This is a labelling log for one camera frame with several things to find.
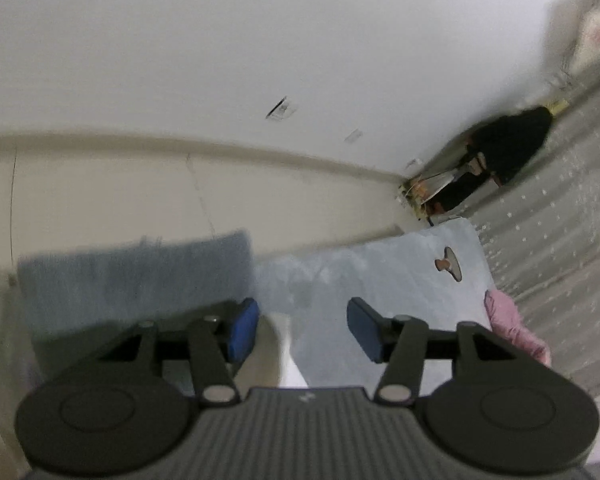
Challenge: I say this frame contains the dark hanging clothes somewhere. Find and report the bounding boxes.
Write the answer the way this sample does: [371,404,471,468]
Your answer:
[430,105,553,211]

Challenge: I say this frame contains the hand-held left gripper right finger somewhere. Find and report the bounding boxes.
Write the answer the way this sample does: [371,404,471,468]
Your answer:
[346,296,518,406]

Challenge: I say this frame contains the white plastic bag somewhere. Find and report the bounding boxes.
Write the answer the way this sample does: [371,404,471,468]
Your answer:
[400,170,456,211]

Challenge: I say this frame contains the pink quilt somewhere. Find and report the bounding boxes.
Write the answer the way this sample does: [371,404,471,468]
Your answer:
[484,289,552,366]

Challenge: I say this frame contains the white sweatshirt with orange print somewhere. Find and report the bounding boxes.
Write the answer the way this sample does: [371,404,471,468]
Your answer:
[240,312,311,390]

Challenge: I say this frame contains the grey bed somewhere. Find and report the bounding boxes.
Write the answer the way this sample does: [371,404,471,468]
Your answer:
[252,217,496,391]

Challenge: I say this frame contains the star-print grey curtain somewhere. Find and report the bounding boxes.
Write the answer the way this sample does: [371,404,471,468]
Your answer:
[472,75,600,396]

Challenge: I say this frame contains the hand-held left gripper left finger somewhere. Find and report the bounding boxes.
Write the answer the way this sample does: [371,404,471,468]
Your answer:
[97,297,261,407]

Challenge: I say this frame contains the white air conditioner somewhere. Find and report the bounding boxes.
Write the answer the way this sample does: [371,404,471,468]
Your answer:
[547,0,600,88]

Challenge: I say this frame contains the framed white wall socket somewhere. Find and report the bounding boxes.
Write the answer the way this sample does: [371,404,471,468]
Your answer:
[266,96,298,121]

